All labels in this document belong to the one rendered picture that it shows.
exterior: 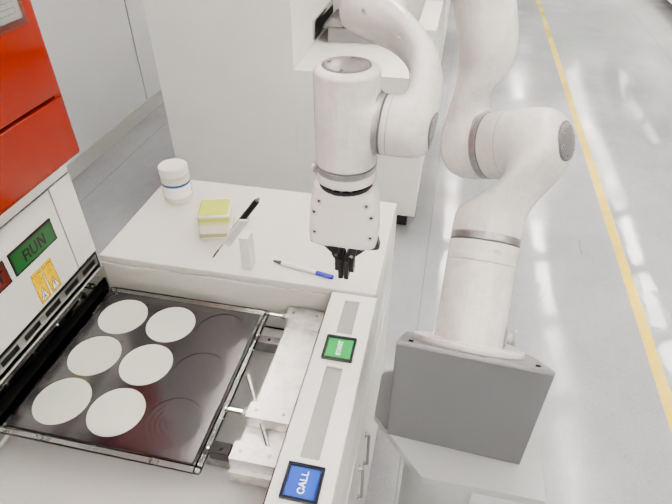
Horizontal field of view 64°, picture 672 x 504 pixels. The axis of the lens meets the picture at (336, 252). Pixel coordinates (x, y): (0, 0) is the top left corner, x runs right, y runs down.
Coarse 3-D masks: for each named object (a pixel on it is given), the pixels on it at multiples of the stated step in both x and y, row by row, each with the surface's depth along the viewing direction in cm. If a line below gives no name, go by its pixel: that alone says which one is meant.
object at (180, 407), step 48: (96, 336) 108; (144, 336) 108; (192, 336) 108; (240, 336) 108; (48, 384) 99; (96, 384) 99; (192, 384) 99; (48, 432) 91; (144, 432) 91; (192, 432) 91
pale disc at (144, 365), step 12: (144, 348) 106; (156, 348) 106; (132, 360) 103; (144, 360) 103; (156, 360) 103; (168, 360) 103; (120, 372) 101; (132, 372) 101; (144, 372) 101; (156, 372) 101; (132, 384) 99; (144, 384) 99
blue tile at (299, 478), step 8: (296, 472) 78; (304, 472) 78; (312, 472) 78; (320, 472) 78; (288, 480) 78; (296, 480) 78; (304, 480) 78; (312, 480) 78; (288, 488) 77; (296, 488) 77; (304, 488) 77; (312, 488) 77; (296, 496) 76; (304, 496) 76; (312, 496) 76
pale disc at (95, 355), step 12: (108, 336) 108; (84, 348) 106; (96, 348) 106; (108, 348) 106; (120, 348) 106; (72, 360) 103; (84, 360) 103; (96, 360) 103; (108, 360) 103; (84, 372) 101; (96, 372) 101
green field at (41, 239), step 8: (48, 224) 101; (40, 232) 100; (48, 232) 102; (32, 240) 98; (40, 240) 100; (48, 240) 102; (24, 248) 96; (32, 248) 98; (40, 248) 100; (16, 256) 95; (24, 256) 96; (32, 256) 98; (16, 264) 95; (24, 264) 97
